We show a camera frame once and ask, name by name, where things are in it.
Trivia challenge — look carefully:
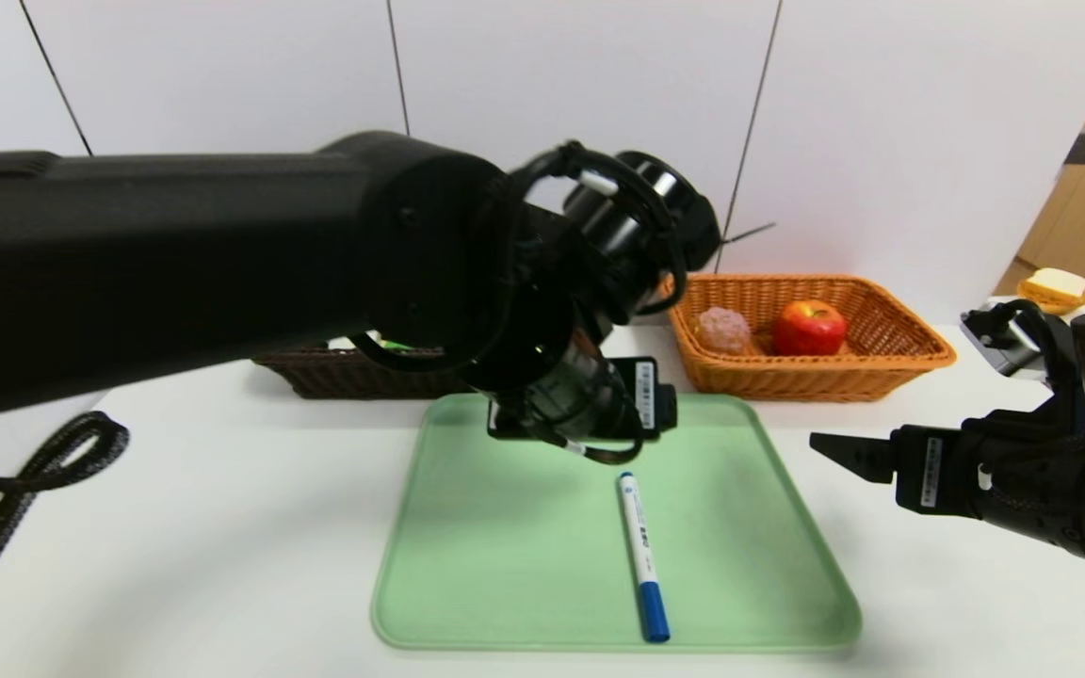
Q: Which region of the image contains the dark brown wicker basket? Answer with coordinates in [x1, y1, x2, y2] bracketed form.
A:
[253, 345, 479, 400]

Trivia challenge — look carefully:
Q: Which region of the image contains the red apple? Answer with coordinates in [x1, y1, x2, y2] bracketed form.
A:
[772, 300, 850, 357]

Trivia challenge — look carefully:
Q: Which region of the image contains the light green plastic tray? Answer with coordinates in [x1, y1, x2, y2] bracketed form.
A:
[372, 393, 862, 653]

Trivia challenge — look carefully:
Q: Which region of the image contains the black left wrist camera cable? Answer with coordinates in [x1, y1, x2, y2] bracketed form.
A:
[495, 139, 689, 316]

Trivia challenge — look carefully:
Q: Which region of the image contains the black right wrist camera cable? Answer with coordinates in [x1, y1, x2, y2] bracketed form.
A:
[990, 299, 1085, 396]

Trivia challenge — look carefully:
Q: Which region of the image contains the white blue marker pen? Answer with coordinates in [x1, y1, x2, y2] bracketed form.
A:
[618, 472, 673, 644]

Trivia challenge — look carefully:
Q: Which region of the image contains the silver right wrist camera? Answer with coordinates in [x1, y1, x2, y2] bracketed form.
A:
[960, 309, 1052, 379]

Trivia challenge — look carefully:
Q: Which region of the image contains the white bread slice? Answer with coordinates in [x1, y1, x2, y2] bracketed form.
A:
[1028, 268, 1085, 299]

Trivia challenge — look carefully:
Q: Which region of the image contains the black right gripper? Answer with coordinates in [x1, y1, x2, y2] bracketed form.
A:
[809, 411, 1061, 536]

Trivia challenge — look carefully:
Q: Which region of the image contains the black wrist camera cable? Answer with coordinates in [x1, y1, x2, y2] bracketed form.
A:
[990, 299, 1085, 396]
[495, 139, 689, 316]

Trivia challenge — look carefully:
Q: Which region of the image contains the orange wicker basket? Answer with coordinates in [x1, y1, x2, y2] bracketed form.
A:
[659, 273, 958, 404]

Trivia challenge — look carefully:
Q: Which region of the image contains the pink yellow bread bun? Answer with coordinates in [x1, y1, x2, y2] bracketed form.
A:
[698, 306, 753, 355]

